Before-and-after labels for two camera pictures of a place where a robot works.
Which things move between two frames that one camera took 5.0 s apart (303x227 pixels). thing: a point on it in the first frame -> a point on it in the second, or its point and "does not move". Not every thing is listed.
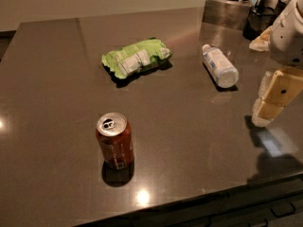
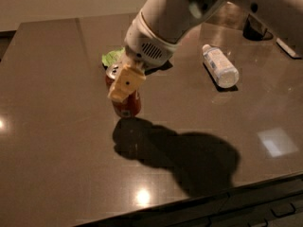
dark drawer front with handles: [276, 204] does not move
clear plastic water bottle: [222, 72] does not move
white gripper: [286, 38] -> [146, 44]
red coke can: [115, 140] -> [129, 107]
